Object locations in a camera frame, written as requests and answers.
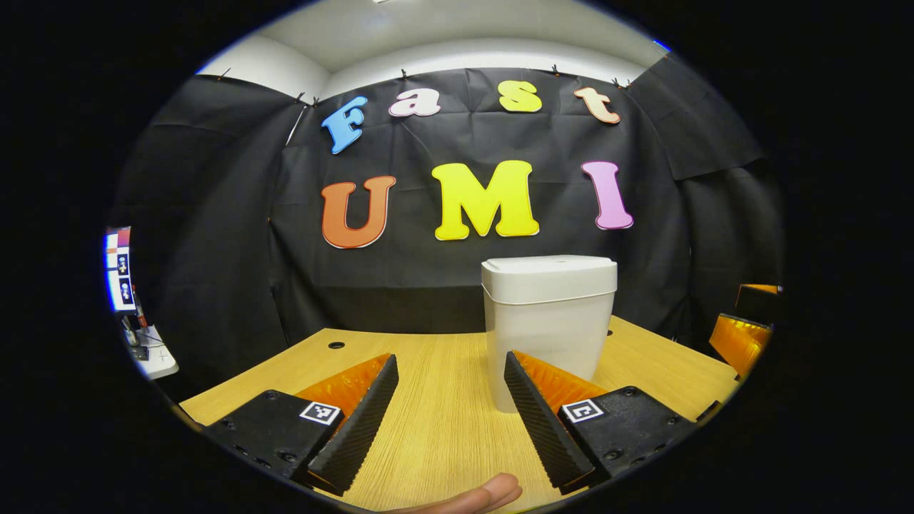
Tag white desktop garbage bin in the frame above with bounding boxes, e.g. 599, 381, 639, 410
481, 255, 618, 414

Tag black backdrop cloth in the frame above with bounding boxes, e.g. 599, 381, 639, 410
114, 54, 786, 390

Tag white side table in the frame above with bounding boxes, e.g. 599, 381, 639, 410
125, 325, 179, 381

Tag wooden desktop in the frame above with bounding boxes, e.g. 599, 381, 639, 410
179, 315, 740, 512

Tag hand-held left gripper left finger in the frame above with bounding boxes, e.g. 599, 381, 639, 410
204, 353, 399, 498

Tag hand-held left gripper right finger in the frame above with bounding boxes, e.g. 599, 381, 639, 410
503, 350, 697, 495

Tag computer monitor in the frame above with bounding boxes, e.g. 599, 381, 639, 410
106, 227, 138, 315

